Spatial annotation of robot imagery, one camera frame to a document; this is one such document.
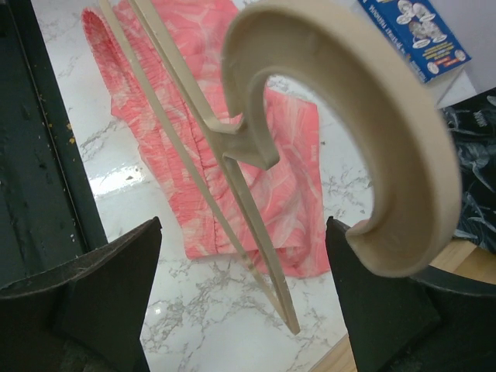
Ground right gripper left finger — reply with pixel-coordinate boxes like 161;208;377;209
1;218;162;371

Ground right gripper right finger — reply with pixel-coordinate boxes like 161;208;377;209
325;218;495;371

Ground pink patterned shorts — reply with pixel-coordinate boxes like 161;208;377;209
81;1;329;277

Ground beige plastic hanger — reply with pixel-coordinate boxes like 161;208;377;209
98;0;463;336

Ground dark leaf-print shorts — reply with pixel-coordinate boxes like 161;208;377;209
441;88;495;253

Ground grey book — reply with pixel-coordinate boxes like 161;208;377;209
430;63;477;109

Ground blue booklet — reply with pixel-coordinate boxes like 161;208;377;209
359;0;471;84

